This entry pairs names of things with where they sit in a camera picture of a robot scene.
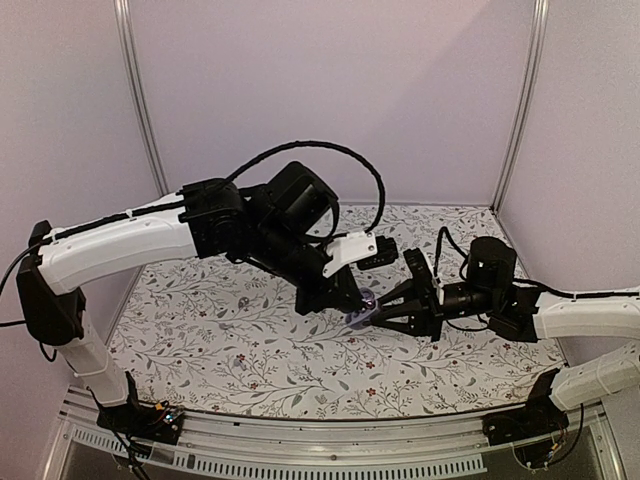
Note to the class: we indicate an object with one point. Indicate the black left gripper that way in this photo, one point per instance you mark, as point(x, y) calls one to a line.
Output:
point(335, 296)

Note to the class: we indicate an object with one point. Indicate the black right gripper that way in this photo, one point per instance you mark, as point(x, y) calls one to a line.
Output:
point(425, 319)

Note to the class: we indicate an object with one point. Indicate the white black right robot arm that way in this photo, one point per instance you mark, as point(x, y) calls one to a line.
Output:
point(522, 311)

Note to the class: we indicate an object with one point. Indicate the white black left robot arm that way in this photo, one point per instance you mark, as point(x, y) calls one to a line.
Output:
point(73, 284)

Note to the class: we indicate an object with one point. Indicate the floral patterned table mat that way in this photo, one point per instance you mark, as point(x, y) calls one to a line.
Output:
point(169, 339)

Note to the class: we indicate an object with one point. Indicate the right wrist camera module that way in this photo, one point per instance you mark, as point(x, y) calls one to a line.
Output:
point(423, 278)

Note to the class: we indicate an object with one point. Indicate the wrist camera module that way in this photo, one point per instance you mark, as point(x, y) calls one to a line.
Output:
point(366, 250)
point(423, 278)

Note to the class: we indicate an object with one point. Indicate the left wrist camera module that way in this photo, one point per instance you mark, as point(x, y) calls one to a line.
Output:
point(366, 250)

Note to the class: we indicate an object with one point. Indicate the aluminium front rail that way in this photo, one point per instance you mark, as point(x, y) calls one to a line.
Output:
point(391, 434)

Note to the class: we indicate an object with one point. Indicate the right aluminium frame post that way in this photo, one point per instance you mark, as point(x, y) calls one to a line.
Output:
point(526, 95)

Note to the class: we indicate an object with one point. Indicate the aluminium frame post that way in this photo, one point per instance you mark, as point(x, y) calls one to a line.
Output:
point(124, 25)
point(526, 95)

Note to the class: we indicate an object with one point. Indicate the left aluminium frame post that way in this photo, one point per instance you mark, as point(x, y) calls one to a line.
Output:
point(124, 25)

